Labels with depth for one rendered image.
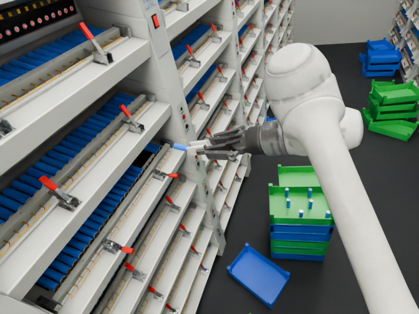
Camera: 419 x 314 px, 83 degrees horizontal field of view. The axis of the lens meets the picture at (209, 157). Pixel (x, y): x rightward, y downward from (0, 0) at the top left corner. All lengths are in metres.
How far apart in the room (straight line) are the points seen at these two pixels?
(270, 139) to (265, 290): 1.14
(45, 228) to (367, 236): 0.58
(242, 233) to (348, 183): 1.39
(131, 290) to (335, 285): 1.12
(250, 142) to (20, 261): 0.53
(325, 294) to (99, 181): 1.33
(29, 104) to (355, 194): 0.57
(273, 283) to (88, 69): 1.40
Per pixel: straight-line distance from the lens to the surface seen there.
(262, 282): 1.59
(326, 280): 1.64
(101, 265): 0.74
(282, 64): 0.40
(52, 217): 0.61
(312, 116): 0.40
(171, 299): 1.27
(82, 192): 0.62
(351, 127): 0.55
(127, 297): 0.90
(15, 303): 0.59
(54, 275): 0.75
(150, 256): 0.93
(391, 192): 2.09
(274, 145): 0.58
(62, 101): 0.54
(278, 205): 1.35
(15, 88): 0.58
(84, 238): 0.76
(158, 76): 0.79
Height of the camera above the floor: 1.51
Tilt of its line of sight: 42 degrees down
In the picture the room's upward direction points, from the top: 14 degrees counter-clockwise
